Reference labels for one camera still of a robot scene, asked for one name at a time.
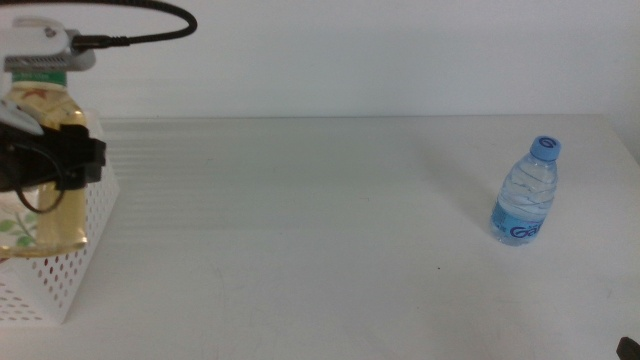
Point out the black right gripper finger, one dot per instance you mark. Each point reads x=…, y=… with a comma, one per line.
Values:
x=630, y=351

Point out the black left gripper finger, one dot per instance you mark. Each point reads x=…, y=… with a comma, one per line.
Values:
x=82, y=160

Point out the yellow tea bottle green label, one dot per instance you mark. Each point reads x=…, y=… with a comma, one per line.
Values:
x=65, y=220

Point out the clear water bottle blue cap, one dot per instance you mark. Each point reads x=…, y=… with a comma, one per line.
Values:
x=525, y=197

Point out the white perforated plastic basket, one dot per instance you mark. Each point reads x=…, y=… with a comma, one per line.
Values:
x=60, y=280

